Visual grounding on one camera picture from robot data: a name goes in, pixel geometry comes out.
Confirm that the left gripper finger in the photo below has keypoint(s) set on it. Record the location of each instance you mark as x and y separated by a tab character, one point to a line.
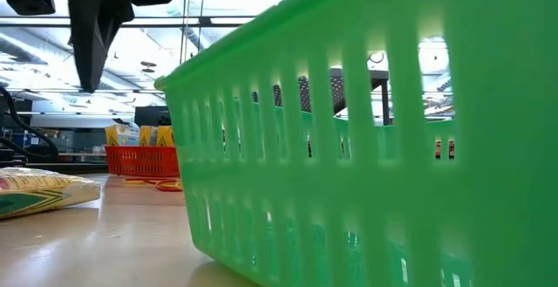
87	25
117	3

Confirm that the shiny clear-wrapped pack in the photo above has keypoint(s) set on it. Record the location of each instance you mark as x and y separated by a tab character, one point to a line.
163	138

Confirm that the red plastic basket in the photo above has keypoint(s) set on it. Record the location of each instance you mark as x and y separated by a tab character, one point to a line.
139	161

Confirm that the yellow crayon box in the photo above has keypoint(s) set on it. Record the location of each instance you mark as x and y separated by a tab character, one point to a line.
43	195

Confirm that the green plastic basket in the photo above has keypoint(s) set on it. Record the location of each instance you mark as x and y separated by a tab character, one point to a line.
349	182

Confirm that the black ceiling beam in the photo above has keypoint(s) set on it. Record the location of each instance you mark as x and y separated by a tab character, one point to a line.
203	21

